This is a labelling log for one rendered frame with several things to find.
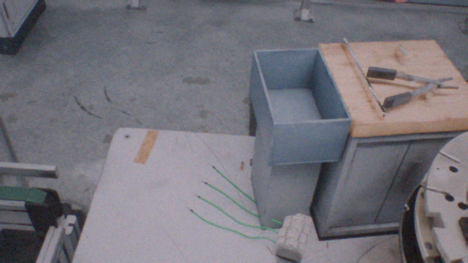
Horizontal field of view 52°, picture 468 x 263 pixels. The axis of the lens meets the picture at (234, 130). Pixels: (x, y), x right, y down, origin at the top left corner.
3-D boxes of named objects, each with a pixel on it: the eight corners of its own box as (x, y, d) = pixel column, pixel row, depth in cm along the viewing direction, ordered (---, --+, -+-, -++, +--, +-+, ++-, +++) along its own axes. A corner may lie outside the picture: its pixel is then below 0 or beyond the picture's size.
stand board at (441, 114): (351, 137, 65) (355, 125, 63) (315, 55, 78) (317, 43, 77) (486, 129, 68) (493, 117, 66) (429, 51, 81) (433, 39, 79)
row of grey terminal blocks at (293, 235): (298, 270, 79) (302, 257, 76) (270, 261, 80) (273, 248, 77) (311, 223, 86) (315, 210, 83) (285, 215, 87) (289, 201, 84)
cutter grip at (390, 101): (385, 109, 64) (388, 101, 63) (381, 106, 64) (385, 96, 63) (409, 103, 65) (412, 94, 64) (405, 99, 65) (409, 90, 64)
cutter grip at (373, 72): (366, 77, 68) (368, 69, 67) (365, 74, 69) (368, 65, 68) (394, 81, 68) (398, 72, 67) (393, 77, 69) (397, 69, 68)
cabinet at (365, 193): (319, 242, 83) (352, 136, 65) (295, 162, 96) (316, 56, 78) (423, 232, 86) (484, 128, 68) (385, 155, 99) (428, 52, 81)
